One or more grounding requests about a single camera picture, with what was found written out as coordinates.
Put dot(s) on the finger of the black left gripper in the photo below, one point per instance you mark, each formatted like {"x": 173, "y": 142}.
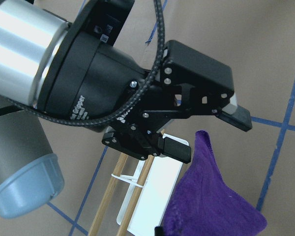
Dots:
{"x": 236, "y": 115}
{"x": 175, "y": 149}

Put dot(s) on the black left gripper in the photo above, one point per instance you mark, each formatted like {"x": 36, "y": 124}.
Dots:
{"x": 93, "y": 85}

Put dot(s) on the purple towel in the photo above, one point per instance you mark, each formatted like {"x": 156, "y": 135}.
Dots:
{"x": 203, "y": 205}

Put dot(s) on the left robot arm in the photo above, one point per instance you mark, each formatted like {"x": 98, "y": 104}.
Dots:
{"x": 30, "y": 38}

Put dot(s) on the wooden rack bar inner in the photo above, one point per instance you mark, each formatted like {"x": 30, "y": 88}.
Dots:
{"x": 135, "y": 195}

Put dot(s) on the wooden rack bar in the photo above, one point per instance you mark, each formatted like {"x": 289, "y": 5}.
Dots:
{"x": 107, "y": 197}
{"x": 135, "y": 195}

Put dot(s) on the white towel rack base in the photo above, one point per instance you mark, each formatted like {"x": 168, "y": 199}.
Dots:
{"x": 154, "y": 197}

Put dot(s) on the wooden rack bar outer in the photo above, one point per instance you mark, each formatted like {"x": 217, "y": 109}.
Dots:
{"x": 107, "y": 197}

